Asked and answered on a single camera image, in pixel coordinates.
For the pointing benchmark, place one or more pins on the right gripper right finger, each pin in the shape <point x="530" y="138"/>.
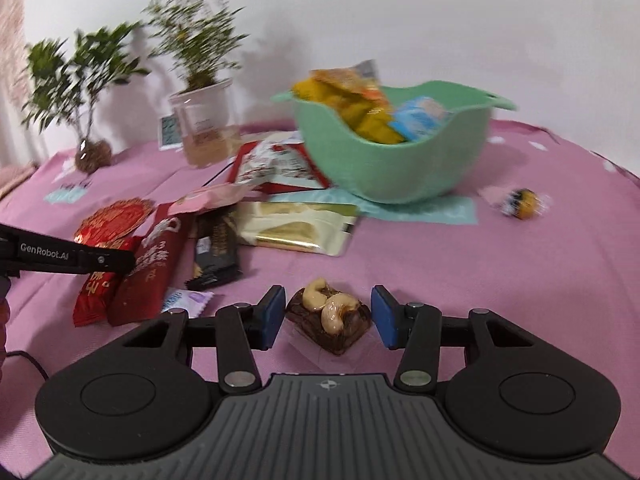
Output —
<point x="415" y="329"/>

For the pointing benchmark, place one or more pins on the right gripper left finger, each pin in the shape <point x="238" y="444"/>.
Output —
<point x="242" y="328"/>

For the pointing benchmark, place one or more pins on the nut chocolate bar piece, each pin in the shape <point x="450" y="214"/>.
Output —
<point x="333" y="319"/>

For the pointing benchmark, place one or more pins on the blue white wafer stick pack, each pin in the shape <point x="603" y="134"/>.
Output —
<point x="419" y="118"/>

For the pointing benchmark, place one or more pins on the yellow chips bag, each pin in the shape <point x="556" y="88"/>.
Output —
<point x="356" y="97"/>

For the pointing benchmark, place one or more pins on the person's left hand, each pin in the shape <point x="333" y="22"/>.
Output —
<point x="5" y="314"/>

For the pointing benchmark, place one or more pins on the small purple white sachet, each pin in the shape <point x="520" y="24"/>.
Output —
<point x="194" y="303"/>

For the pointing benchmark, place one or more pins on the black chocolate bar wrapper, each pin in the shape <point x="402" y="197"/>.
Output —
<point x="216" y="257"/>

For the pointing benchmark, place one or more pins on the red chinese snack pack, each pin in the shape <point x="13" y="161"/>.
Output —
<point x="94" y="298"/>

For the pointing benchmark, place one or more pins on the dark red flat packet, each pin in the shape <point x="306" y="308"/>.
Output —
<point x="140" y="295"/>

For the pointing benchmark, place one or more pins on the cream gold foil packet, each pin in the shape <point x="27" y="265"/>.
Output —
<point x="322" y="229"/>

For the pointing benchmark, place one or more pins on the pink small snack packet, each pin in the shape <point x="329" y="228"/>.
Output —
<point x="212" y="197"/>

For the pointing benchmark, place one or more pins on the green plastic bowl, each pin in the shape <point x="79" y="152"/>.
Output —
<point x="407" y="172"/>

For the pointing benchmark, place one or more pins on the black thin stick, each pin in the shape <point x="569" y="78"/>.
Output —
<point x="220" y="172"/>

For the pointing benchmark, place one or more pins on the gold wrapped chocolate ball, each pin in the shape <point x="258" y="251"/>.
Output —
<point x="514" y="202"/>

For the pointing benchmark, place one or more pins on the pink tablecloth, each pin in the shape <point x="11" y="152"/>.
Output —
<point x="570" y="276"/>

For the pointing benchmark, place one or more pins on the red white candy bag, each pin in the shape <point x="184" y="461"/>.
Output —
<point x="278" y="163"/>

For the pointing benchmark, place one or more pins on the broad-leaf plant in glass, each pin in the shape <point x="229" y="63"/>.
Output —
<point x="65" y="88"/>

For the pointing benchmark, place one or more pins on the white digital clock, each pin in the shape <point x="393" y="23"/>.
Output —
<point x="169" y="136"/>

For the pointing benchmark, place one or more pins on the fine-leaf plant in clear cup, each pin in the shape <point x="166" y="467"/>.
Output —
<point x="198" y="37"/>

